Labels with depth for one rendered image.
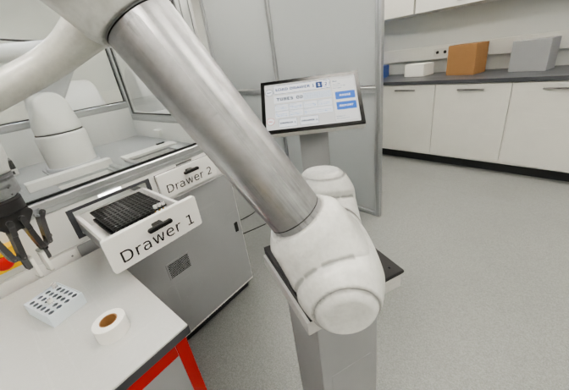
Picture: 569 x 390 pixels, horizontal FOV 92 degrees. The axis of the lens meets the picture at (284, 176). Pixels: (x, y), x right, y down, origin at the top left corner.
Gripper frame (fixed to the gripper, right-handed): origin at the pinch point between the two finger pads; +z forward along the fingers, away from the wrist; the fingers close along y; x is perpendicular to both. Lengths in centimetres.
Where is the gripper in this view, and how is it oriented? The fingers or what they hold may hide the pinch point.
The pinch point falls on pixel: (39, 263)
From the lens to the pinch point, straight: 103.3
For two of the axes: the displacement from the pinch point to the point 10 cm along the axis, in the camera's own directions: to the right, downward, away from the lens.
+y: 4.0, -4.2, 8.2
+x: -9.1, -0.5, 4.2
